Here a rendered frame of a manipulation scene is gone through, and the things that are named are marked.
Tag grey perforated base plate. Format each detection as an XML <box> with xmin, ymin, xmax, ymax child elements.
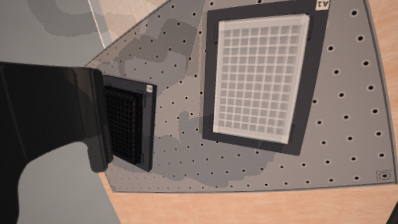
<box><xmin>83</xmin><ymin>0</ymin><xmax>398</xmax><ymax>194</ymax></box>

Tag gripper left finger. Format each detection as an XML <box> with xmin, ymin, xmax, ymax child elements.
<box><xmin>0</xmin><ymin>61</ymin><xmax>113</xmax><ymax>224</ymax></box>

